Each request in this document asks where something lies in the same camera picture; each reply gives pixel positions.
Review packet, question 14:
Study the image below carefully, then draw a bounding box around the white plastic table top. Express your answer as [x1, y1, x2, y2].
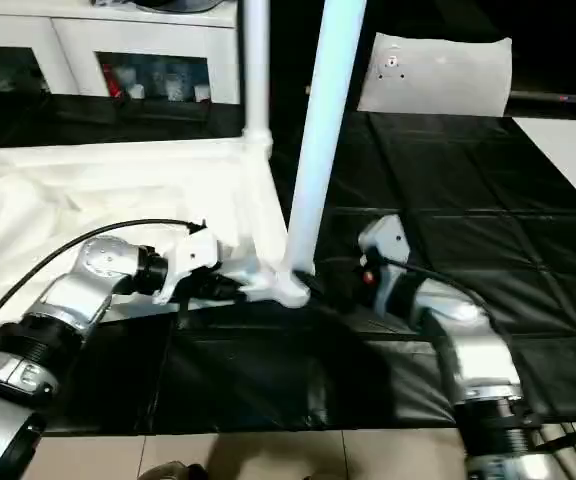
[0, 135, 315, 326]

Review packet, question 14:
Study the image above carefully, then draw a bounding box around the white plastic table leg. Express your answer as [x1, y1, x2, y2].
[239, 0, 275, 157]
[282, 0, 370, 283]

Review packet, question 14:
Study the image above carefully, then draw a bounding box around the black work mat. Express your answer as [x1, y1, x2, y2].
[0, 92, 576, 436]

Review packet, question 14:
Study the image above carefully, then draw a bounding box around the dark grey robot body part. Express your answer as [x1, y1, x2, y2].
[148, 462, 209, 480]

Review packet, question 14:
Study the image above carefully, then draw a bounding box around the white plastic bag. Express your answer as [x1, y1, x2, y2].
[355, 32, 515, 117]

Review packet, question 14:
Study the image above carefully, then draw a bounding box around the white flat board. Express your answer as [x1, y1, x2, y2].
[511, 117, 576, 229]

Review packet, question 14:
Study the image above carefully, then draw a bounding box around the metal cooking pot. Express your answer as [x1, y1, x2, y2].
[93, 0, 239, 13]

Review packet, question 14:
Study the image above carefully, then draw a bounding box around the white cabinet with glass doors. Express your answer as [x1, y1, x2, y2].
[0, 0, 245, 106]

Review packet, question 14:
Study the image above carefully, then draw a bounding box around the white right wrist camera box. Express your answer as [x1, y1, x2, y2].
[355, 214, 410, 273]

